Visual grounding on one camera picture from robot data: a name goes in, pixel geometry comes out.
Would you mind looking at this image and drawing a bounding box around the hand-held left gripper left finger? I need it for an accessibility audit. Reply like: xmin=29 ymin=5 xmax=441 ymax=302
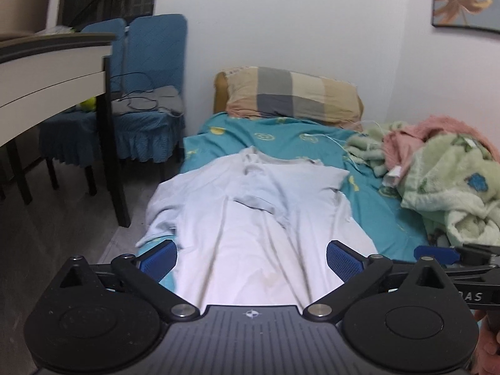
xmin=58 ymin=240 xmax=201 ymax=323

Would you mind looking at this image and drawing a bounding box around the white t-shirt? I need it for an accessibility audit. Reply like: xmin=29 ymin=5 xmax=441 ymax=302
xmin=135 ymin=145 xmax=379 ymax=309

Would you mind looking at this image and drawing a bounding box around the white table with dark top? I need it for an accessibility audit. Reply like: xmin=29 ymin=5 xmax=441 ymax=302
xmin=0 ymin=32 xmax=131 ymax=228

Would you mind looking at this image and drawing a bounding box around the clear plastic bag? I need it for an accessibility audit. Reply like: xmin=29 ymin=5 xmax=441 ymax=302
xmin=37 ymin=25 xmax=79 ymax=36

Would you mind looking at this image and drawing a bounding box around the black charger cable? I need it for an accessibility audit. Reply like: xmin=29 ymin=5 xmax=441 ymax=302
xmin=113 ymin=72 xmax=159 ymax=112

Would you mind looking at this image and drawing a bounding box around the green fleece blanket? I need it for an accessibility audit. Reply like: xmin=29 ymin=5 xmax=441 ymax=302
xmin=344 ymin=121 xmax=500 ymax=248

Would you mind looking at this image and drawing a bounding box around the white charging cable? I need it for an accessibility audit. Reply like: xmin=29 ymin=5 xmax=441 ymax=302
xmin=307 ymin=120 xmax=385 ymax=173

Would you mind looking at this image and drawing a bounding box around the blue covered chair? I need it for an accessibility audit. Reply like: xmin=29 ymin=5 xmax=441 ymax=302
xmin=39 ymin=19 xmax=128 ymax=197
xmin=113 ymin=13 xmax=188 ymax=183

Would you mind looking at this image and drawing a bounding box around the white blanket label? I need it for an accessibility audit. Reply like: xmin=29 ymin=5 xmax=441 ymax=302
xmin=384 ymin=166 xmax=403 ymax=186

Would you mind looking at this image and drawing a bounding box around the bed with teal sheet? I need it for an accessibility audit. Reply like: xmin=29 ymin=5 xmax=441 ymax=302
xmin=135 ymin=111 xmax=469 ymax=305

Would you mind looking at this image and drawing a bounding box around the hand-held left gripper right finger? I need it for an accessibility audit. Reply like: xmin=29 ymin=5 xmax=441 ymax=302
xmin=302 ymin=240 xmax=446 ymax=323

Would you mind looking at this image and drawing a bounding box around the grey cloth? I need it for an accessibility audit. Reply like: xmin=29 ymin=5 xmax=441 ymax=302
xmin=113 ymin=85 xmax=184 ymax=117

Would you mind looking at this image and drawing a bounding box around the pink fleece blanket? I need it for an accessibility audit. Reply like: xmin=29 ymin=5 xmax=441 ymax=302
xmin=382 ymin=115 xmax=489 ymax=176

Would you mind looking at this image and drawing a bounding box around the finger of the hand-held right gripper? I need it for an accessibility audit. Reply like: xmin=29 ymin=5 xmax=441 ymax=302
xmin=442 ymin=263 xmax=500 ymax=283
xmin=414 ymin=243 xmax=500 ymax=266

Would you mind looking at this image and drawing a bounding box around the person's right hand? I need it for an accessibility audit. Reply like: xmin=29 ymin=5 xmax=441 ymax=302
xmin=473 ymin=308 xmax=500 ymax=375

